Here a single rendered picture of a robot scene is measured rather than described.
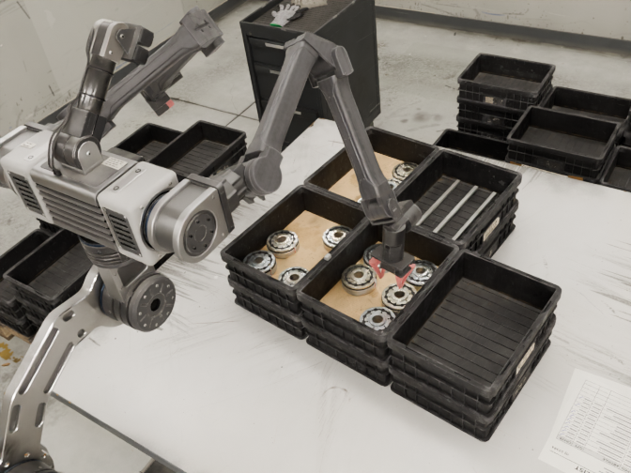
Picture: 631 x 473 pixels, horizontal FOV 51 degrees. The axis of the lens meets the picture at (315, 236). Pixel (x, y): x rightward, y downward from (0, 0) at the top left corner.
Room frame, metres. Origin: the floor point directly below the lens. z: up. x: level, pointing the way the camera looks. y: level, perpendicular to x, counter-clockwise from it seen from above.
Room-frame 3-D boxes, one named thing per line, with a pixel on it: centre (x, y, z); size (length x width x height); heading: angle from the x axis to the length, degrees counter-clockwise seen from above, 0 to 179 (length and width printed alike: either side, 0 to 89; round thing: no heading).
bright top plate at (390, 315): (1.18, -0.13, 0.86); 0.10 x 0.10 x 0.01
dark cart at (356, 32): (3.32, -0.14, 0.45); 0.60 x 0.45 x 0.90; 142
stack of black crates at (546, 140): (2.30, -1.12, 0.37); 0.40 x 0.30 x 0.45; 52
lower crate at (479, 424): (1.10, -0.38, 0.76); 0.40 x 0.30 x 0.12; 136
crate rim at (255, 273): (1.51, 0.05, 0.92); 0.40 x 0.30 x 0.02; 136
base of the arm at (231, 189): (1.06, 0.18, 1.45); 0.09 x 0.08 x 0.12; 52
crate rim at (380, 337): (1.30, -0.16, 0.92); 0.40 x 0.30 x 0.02; 136
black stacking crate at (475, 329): (1.10, -0.38, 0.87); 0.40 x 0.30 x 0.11; 136
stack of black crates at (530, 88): (2.86, -1.05, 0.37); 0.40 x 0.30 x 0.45; 52
